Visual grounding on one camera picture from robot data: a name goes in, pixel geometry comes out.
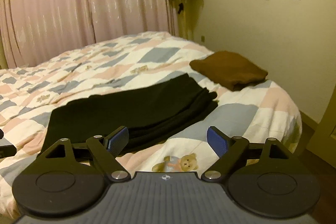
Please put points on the folded brown garment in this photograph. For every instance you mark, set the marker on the folded brown garment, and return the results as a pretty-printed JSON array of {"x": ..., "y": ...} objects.
[{"x": 231, "y": 70}]

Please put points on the patchwork quilt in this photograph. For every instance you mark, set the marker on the patchwork quilt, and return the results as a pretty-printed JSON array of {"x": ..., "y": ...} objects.
[{"x": 28, "y": 96}]

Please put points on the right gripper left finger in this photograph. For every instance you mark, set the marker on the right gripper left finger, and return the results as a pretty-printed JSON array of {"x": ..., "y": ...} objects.
[{"x": 117, "y": 140}]

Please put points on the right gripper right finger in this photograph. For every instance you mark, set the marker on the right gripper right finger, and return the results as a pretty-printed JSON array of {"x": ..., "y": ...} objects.
[{"x": 218, "y": 141}]

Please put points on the black garment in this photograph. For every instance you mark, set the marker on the black garment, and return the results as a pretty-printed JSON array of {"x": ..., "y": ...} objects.
[{"x": 150, "y": 114}]

